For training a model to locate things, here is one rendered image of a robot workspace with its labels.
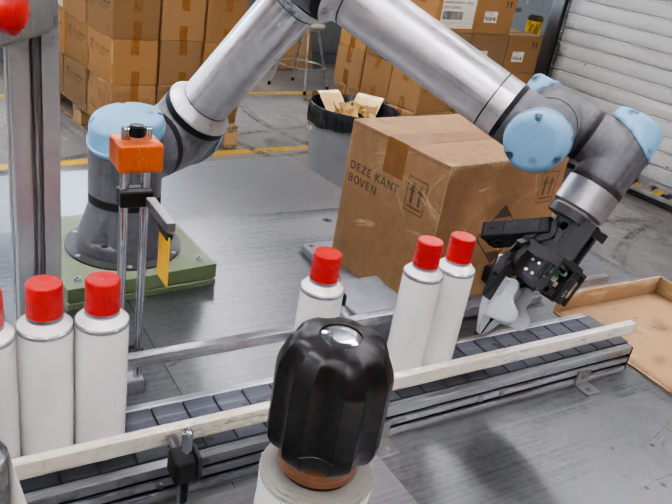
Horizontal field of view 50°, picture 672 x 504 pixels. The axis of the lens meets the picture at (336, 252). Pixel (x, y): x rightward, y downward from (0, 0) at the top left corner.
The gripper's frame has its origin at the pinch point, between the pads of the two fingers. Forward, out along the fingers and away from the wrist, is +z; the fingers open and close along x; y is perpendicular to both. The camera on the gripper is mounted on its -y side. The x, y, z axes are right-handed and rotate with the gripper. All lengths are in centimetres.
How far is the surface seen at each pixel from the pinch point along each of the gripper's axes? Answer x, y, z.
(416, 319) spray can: -15.1, 2.6, 3.3
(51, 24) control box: -66, -10, -3
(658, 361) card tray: 38.3, 6.3, -10.1
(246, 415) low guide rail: -31.9, 4.7, 21.5
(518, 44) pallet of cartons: 256, -292, -136
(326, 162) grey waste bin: 119, -211, -3
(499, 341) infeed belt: 9.3, -2.0, 1.3
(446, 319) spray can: -9.9, 2.3, 1.5
